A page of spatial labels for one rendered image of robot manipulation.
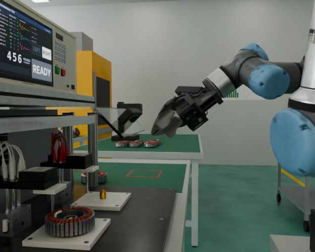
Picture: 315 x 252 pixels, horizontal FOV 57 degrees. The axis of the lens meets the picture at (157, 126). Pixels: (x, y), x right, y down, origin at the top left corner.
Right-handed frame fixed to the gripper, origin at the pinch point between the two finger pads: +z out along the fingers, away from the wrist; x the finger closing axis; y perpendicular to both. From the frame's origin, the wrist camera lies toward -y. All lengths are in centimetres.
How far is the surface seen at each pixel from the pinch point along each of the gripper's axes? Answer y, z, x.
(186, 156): -103, 16, 96
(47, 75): -12.9, 14.1, -28.4
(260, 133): -372, -78, 374
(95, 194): -5.6, 30.6, 8.5
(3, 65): 3.1, 13.8, -38.5
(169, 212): 12.3, 11.0, 17.0
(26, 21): -10.0, 6.4, -41.7
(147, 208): 8.3, 16.3, 14.6
